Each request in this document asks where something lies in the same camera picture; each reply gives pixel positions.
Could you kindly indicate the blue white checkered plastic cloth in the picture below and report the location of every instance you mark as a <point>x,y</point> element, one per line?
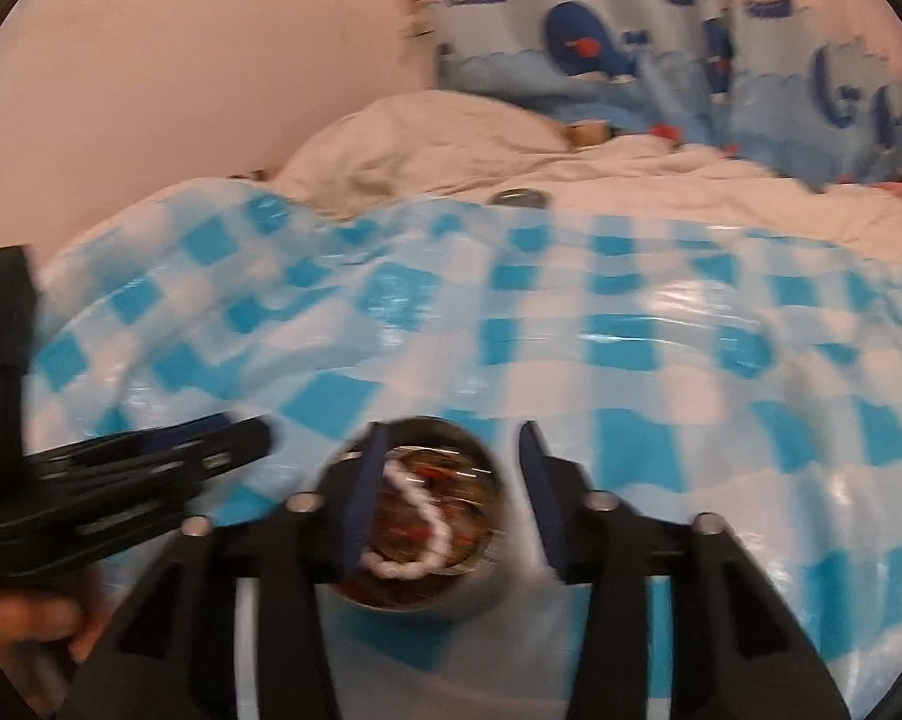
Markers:
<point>687,367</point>

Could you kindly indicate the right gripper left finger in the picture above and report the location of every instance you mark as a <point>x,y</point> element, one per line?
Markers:
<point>170,648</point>

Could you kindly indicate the small silver tin lid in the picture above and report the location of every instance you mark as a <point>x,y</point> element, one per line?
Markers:
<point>522,198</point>

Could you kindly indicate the round silver metal tin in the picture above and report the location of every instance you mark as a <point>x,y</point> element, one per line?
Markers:
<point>439,598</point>

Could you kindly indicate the white striped duvet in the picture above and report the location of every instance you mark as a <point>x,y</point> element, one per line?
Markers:
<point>459,146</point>

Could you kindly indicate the blue whale print curtain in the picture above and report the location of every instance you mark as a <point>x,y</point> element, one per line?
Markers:
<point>764,90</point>

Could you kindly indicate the person's left hand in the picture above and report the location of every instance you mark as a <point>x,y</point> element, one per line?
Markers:
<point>76,616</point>

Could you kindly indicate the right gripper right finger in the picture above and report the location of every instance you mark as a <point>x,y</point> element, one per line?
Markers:
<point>737,650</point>

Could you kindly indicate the pile of mixed jewelry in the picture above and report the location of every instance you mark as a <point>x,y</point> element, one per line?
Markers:
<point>434,515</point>

